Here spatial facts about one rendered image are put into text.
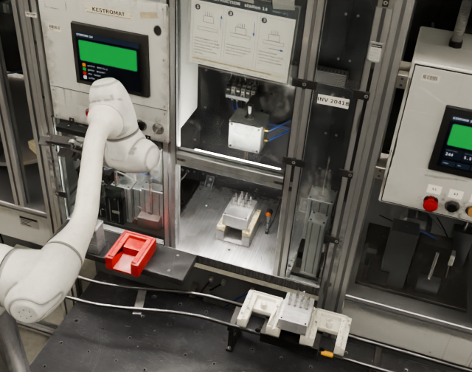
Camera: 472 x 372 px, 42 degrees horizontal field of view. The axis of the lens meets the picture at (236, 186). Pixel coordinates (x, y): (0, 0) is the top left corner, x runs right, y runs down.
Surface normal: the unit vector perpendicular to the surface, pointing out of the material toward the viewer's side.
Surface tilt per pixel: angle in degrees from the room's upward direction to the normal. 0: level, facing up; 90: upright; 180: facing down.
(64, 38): 90
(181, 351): 0
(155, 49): 90
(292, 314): 0
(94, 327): 0
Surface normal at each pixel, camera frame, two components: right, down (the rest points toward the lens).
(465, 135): -0.31, 0.55
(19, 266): 0.11, -0.65
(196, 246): 0.06, -0.80
